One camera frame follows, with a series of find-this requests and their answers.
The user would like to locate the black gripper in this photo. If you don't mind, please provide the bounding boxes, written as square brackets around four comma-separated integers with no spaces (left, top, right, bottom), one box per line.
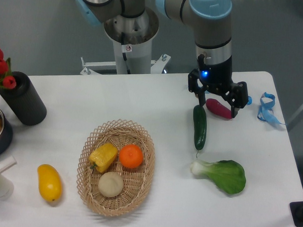
[188,47,249,118]

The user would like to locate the yellow bell pepper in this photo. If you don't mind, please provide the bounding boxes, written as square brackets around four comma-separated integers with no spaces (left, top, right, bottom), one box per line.
[89,143,118,173]

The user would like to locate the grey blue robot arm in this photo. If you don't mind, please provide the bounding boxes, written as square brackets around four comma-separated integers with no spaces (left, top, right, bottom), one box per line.
[75,0,248,117]

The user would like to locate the woven wicker basket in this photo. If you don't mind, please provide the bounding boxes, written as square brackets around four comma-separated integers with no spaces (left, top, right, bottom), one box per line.
[77,119,155,217]

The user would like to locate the purple sweet potato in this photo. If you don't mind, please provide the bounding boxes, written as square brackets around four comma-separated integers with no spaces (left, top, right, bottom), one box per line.
[205,98,232,119]

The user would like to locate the green cucumber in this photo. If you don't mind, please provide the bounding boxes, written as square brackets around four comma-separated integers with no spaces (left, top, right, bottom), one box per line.
[193,105,207,157]

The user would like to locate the green bok choy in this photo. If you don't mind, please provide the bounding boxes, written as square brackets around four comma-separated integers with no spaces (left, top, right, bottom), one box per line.
[190,159,247,195]

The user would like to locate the orange tangerine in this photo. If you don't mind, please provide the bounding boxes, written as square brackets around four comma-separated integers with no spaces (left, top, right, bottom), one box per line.
[119,144,144,169]

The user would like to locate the beige steamed bun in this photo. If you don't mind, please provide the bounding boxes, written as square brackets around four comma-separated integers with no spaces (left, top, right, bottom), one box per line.
[98,171,124,198]

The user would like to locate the black device at edge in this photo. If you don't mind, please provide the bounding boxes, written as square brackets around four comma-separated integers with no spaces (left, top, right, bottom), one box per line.
[290,201,303,227]

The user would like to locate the yellow mango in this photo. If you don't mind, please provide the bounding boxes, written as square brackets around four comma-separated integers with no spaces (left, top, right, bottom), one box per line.
[37,164,63,202]

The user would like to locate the black cylindrical vase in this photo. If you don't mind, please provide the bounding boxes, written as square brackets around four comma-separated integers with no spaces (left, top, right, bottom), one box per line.
[0,71,47,126]

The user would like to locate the red tulip flowers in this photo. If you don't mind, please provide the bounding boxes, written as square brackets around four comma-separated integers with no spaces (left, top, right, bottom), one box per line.
[0,48,16,90]

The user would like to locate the white flat block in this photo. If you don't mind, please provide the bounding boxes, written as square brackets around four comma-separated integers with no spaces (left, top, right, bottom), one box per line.
[0,156,17,173]

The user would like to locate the blue ribbon strap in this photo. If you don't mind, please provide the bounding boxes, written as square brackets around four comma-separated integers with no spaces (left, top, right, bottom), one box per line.
[246,92,288,126]

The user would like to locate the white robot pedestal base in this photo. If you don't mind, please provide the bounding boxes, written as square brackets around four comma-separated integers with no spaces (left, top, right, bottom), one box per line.
[81,8,171,75]

